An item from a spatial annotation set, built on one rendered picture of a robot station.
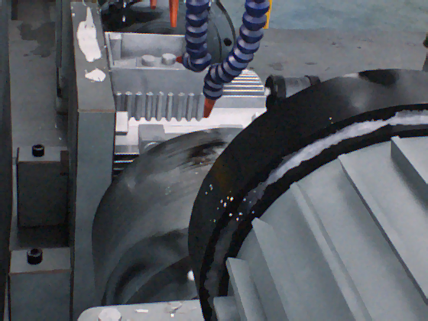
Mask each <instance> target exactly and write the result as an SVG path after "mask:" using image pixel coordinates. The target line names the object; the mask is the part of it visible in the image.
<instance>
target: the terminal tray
mask: <svg viewBox="0 0 428 321"><path fill-rule="evenodd" d="M113 34H117V35H118V37H112V35H113ZM105 42H106V45H107V46H106V47H107V53H108V57H109V67H110V70H111V71H110V72H111V78H112V88H113V92H114V97H115V107H116V111H117V112H128V120H130V119H131V118H135V120H136V121H137V122H138V121H140V120H141V118H145V120H146V121H147V122H149V121H150V120H151V118H156V120H157V121H158V122H159V121H161V119H162V118H166V120H167V121H168V122H170V121H171V119H172V118H176V120H177V121H178V122H180V121H181V119H182V118H186V120H187V121H188V122H190V121H191V119H192V118H195V119H196V120H197V121H198V122H200V121H201V118H204V117H203V107H204V99H205V96H204V95H203V92H202V89H203V86H204V82H203V78H204V76H205V75H206V74H207V72H208V69H209V66H210V65H208V66H207V67H206V69H205V70H204V71H203V72H201V73H194V72H192V71H190V70H188V69H187V68H185V67H184V66H183V64H182V63H178V62H177V61H176V58H177V57H178V56H181V55H183V53H184V52H185V51H186V45H187V43H186V41H185V36H178V35H156V34H135V33H112V32H105ZM117 61H122V62H123V64H117V63H116V62H117ZM112 69H113V70H112Z"/></svg>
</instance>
